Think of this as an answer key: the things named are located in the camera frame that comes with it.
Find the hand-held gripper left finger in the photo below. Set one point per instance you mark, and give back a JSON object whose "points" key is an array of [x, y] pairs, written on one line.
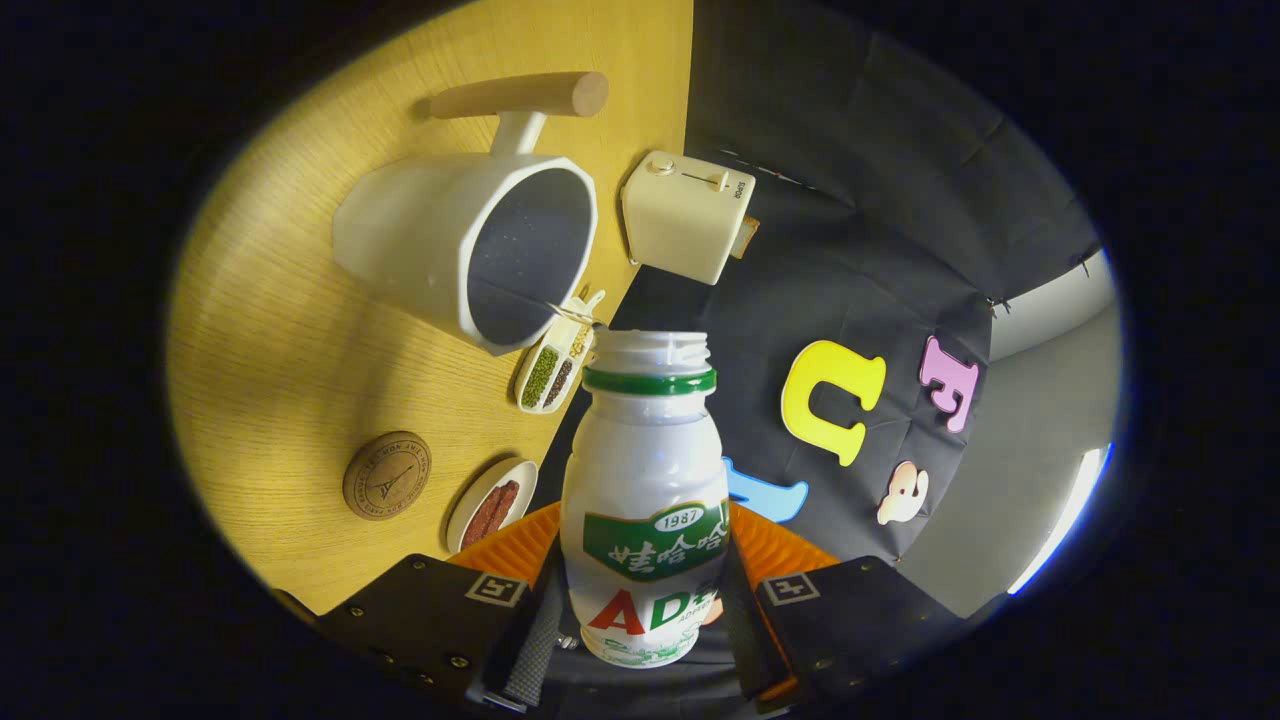
{"points": [[545, 620]]}

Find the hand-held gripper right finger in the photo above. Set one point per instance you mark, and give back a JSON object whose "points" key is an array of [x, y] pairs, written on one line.
{"points": [[745, 640]]}

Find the white juice bottle green label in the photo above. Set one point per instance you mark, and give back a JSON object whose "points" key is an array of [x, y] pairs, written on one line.
{"points": [[645, 460]]}

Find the round wooden coaster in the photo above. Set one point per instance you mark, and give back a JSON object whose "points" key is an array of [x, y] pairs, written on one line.
{"points": [[387, 476]]}

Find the red meat patty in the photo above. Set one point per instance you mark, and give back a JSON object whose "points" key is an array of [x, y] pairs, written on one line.
{"points": [[477, 525], [503, 500]]}

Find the white round plate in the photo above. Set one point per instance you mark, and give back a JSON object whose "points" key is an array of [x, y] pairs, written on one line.
{"points": [[470, 505]]}

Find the white divided bean dish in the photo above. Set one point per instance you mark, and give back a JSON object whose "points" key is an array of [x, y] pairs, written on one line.
{"points": [[545, 375]]}

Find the wooden table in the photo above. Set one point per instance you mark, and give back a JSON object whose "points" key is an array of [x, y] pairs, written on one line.
{"points": [[280, 380]]}

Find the bread slice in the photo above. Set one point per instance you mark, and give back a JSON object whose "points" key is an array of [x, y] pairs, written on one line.
{"points": [[747, 236]]}

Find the cream toaster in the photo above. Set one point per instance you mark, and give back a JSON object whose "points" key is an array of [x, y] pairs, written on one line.
{"points": [[685, 220]]}

